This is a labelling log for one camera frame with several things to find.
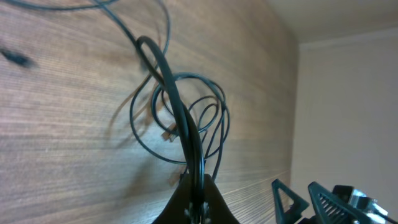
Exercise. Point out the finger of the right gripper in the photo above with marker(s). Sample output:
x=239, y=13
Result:
x=330, y=209
x=288, y=205

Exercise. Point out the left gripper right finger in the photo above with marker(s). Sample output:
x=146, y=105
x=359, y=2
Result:
x=213, y=208

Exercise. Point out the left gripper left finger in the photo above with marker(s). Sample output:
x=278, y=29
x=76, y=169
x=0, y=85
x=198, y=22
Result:
x=179, y=209

